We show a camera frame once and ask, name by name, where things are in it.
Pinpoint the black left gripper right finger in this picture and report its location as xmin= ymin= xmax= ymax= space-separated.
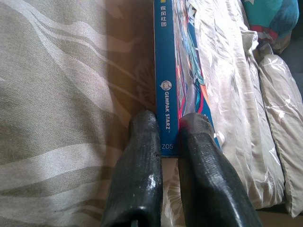
xmin=178 ymin=113 xmax=265 ymax=227

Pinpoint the large beige floral pillow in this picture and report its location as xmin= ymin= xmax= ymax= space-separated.
xmin=189 ymin=23 xmax=286 ymax=210

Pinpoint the striped colourful bolster pillow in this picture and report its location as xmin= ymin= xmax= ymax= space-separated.
xmin=241 ymin=0 xmax=300 ymax=55

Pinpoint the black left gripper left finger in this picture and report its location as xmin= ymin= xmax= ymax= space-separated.
xmin=100 ymin=110 xmax=163 ymax=227

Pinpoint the beige floral bed sheet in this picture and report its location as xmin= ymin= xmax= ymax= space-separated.
xmin=0 ymin=0 xmax=251 ymax=227

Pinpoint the colourful comic book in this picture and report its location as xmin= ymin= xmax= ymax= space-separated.
xmin=153 ymin=0 xmax=223 ymax=158

